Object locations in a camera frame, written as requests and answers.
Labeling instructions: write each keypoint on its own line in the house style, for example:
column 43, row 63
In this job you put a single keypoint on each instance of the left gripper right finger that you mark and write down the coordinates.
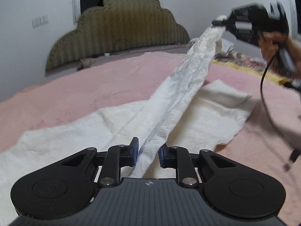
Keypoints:
column 183, row 162

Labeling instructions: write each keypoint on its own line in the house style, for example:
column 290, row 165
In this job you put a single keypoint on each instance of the yellow patterned blanket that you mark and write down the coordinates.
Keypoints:
column 233, row 59

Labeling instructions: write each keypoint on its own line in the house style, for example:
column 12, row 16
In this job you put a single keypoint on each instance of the pink bed blanket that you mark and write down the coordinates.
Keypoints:
column 72, row 97

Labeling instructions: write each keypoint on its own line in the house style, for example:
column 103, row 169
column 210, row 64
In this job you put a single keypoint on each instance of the white folded quilt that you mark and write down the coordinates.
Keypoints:
column 222, row 46

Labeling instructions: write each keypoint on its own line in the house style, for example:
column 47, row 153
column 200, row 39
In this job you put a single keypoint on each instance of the olive striped headboard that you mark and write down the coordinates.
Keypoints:
column 117, row 25

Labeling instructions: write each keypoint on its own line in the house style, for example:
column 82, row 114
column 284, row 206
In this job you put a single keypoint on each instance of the patterned pillow at headboard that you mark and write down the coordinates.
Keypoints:
column 92, row 62

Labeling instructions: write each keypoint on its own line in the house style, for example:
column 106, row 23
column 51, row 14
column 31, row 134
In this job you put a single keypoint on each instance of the person's right hand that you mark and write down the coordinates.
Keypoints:
column 270, row 42

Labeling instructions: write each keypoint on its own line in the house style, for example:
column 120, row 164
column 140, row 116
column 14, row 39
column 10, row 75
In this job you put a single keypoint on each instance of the white textured pants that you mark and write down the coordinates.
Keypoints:
column 204, row 114

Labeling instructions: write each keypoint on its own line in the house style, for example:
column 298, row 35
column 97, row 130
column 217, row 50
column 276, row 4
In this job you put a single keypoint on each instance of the white wall socket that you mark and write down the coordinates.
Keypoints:
column 40, row 21

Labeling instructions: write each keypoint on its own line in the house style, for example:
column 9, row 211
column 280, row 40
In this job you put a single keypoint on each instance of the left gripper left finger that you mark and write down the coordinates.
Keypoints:
column 106, row 166

